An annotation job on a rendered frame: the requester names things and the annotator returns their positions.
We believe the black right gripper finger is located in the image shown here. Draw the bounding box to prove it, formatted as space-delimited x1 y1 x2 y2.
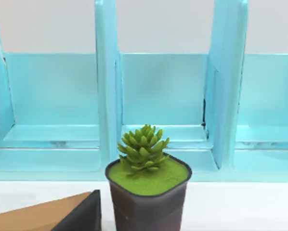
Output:
51 189 102 231

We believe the dark pot with green succulent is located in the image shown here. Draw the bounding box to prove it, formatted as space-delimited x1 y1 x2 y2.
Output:
105 124 192 231

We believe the light blue rack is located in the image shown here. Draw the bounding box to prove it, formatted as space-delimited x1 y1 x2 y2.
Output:
0 0 288 181

